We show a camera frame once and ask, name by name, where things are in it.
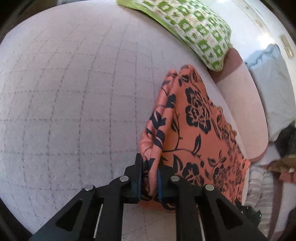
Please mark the light blue pillow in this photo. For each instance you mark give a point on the light blue pillow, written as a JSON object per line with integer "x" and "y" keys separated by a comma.
{"x": 270, "y": 74}

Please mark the brown patterned cloth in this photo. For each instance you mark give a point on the brown patterned cloth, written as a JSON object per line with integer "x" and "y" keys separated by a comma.
{"x": 284, "y": 168}

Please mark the pink bolster cushion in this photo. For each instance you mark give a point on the pink bolster cushion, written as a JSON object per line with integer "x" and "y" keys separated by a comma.
{"x": 238, "y": 89}

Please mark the dark furry item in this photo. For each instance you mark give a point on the dark furry item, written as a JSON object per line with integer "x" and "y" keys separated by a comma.
{"x": 285, "y": 144}

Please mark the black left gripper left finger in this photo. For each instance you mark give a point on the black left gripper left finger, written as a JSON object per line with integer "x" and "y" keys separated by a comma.
{"x": 96, "y": 213}

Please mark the green white patterned pillow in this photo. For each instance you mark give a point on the green white patterned pillow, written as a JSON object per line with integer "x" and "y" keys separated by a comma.
{"x": 194, "y": 24}

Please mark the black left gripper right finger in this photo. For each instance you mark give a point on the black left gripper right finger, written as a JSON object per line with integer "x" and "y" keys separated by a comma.
{"x": 203, "y": 213}

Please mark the striped grey fabric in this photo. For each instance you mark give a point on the striped grey fabric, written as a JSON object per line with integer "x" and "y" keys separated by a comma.
{"x": 260, "y": 195}

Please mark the orange black floral garment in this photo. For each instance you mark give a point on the orange black floral garment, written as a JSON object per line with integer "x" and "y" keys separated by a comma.
{"x": 190, "y": 134}

